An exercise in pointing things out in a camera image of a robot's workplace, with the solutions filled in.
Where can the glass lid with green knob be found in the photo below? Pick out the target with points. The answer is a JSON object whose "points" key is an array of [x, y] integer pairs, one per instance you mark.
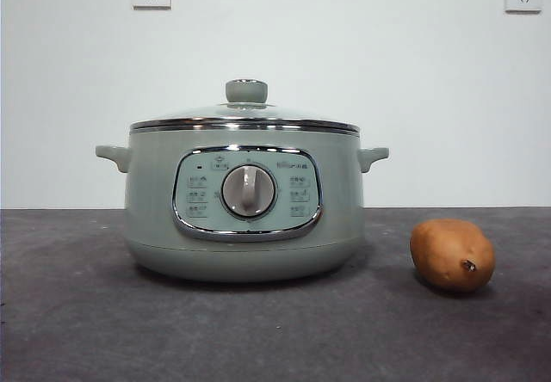
{"points": [[246, 90]]}

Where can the brown potato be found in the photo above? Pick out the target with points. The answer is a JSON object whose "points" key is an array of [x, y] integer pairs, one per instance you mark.
{"points": [[447, 253]]}

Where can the pale green electric cooking pot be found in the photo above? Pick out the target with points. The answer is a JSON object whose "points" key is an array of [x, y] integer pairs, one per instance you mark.
{"points": [[146, 210]]}

